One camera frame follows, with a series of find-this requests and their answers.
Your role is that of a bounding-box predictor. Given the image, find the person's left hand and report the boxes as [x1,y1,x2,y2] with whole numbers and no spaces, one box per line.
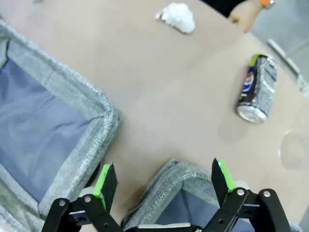
[228,0,265,33]

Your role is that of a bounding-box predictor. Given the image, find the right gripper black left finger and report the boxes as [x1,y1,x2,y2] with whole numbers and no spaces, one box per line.
[41,162,126,232]

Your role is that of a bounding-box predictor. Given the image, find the black soda can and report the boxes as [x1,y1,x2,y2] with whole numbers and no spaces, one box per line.
[236,53,278,125]

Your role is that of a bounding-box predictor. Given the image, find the orange strap wristwatch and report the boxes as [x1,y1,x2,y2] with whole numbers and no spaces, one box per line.
[259,0,277,10]

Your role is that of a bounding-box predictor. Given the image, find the white tissue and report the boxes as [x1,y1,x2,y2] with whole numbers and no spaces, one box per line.
[154,2,196,34]

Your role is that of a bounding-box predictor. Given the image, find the grey woven fabric basket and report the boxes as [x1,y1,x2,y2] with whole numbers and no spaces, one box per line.
[0,20,121,232]
[120,158,302,232]

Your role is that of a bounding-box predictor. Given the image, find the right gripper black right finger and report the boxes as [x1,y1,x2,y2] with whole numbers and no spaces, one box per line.
[202,157,293,232]

